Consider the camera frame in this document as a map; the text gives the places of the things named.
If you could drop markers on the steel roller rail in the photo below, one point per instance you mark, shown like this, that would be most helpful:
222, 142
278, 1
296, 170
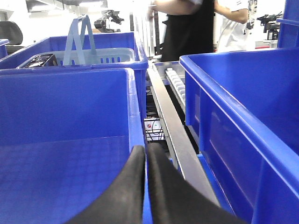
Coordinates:
181, 150

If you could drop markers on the person in white shirt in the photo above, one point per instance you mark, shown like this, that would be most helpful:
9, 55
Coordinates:
238, 18

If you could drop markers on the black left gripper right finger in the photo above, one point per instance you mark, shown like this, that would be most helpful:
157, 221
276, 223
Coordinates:
173, 200

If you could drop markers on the blue bin left of target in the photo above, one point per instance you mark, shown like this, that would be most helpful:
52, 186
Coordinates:
64, 138

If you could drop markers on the person in black shirt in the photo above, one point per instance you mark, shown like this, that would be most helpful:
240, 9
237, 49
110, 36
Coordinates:
189, 27

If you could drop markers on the large blue target bin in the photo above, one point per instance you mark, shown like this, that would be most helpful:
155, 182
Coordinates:
244, 110

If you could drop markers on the white plastic basket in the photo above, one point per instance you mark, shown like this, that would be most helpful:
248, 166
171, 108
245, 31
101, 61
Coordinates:
80, 49

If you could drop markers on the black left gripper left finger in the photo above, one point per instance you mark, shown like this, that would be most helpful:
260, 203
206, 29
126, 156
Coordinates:
122, 201

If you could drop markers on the blue bin with white basket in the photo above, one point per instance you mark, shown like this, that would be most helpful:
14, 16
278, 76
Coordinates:
8, 65

